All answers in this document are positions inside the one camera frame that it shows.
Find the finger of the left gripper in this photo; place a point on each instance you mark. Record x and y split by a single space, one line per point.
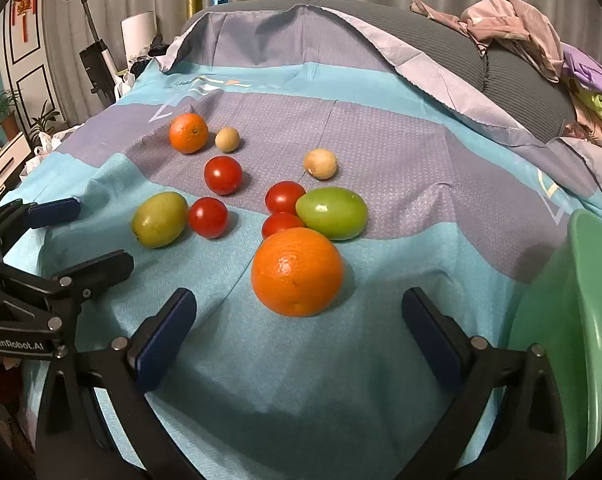
34 216
86 280

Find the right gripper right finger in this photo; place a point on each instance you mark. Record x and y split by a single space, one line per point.
527 439

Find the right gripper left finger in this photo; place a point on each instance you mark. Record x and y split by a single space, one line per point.
73 440

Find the green mango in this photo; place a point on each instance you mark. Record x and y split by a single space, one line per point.
337 213
160 220

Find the red tomato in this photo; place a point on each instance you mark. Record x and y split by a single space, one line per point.
208 217
280 221
282 197
223 175

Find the small orange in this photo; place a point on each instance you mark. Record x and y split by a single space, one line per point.
188 133

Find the large orange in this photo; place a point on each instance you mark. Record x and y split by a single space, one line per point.
297 272

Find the white cabinet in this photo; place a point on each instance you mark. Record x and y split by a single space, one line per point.
13 157

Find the potted plant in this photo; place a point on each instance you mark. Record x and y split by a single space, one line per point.
9 100

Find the green plastic bowl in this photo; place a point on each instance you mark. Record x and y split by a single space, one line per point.
562 311

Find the black white vacuum cleaner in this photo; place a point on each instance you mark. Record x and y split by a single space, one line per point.
98 63

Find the beige longan left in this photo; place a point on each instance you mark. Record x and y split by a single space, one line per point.
227 139

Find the beige longan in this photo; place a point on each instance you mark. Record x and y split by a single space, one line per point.
227 139
321 164

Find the red chinese knot decoration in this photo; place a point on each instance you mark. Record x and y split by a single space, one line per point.
19 10

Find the beige longan right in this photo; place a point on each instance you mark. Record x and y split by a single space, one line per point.
321 164

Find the grey sofa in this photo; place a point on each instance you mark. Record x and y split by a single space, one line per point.
510 82

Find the pile of clothes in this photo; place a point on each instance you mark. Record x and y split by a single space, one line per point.
525 31

